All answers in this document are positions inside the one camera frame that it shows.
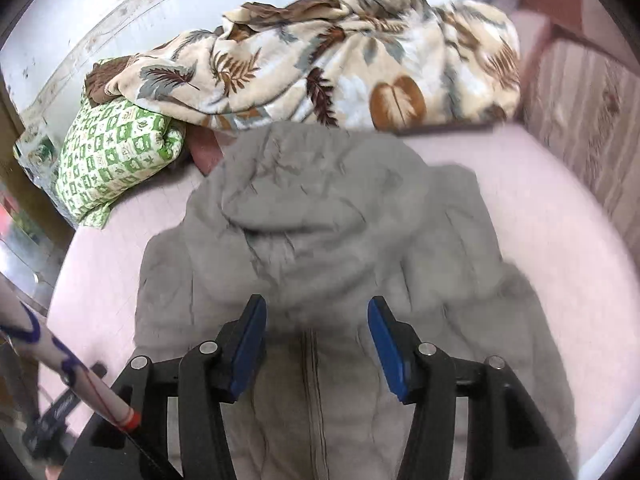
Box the grey hooded jacket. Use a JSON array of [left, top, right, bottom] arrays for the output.
[[134, 122, 581, 480]]

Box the striped pink headboard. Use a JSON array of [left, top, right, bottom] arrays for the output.
[[520, 35, 640, 266]]

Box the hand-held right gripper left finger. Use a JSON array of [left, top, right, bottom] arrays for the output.
[[62, 294, 267, 480]]

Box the leaf print blanket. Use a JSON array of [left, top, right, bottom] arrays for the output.
[[84, 0, 523, 133]]

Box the wooden cabinet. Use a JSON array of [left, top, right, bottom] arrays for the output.
[[0, 77, 76, 306]]

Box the white blue patterned racket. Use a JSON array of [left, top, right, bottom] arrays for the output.
[[0, 277, 173, 480]]

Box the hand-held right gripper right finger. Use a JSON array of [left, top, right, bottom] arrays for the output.
[[367, 296, 576, 480]]

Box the green patterned pillow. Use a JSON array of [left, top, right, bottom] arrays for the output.
[[54, 97, 187, 231]]

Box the pink brown pillow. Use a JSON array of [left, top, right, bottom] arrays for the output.
[[191, 127, 224, 177]]

